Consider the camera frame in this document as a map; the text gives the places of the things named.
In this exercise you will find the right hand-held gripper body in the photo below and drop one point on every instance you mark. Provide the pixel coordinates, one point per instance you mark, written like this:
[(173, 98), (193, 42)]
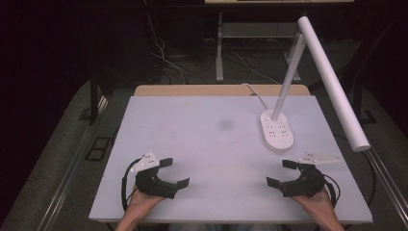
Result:
[(304, 184)]

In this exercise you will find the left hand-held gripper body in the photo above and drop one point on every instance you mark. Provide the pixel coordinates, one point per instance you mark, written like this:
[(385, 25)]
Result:
[(150, 184)]

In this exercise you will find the person's left hand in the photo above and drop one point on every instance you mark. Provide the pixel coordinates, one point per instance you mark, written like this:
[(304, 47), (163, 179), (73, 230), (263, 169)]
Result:
[(141, 203)]

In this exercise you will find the person's right hand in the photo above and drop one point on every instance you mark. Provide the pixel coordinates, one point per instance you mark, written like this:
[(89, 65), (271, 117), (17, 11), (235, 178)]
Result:
[(316, 205)]

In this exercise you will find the white desk lamp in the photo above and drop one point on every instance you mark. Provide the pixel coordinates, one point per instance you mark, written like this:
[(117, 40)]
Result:
[(276, 134)]

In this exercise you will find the black metal stand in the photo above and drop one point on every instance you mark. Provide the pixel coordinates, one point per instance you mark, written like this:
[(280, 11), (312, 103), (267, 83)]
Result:
[(93, 102)]

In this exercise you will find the grey metal stand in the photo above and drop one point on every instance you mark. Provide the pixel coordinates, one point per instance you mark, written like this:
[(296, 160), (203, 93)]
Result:
[(219, 48)]

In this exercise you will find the black floor frame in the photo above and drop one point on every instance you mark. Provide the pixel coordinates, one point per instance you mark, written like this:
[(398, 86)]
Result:
[(96, 148)]

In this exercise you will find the aluminium floor rail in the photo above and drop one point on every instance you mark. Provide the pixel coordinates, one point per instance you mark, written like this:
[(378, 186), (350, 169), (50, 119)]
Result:
[(61, 189), (385, 179)]

